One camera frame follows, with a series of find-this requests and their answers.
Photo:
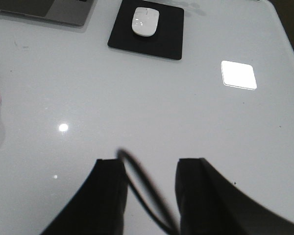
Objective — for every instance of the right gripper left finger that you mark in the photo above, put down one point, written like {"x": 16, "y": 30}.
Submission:
{"x": 98, "y": 206}

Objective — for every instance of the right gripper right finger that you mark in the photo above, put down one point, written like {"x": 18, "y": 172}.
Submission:
{"x": 211, "y": 205}

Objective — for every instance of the black mouse pad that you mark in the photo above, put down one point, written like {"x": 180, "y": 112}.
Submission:
{"x": 166, "y": 42}

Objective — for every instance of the white computer mouse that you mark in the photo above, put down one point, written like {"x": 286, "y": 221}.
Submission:
{"x": 145, "y": 21}

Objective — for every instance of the grey open laptop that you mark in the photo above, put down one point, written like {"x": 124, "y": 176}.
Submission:
{"x": 72, "y": 12}

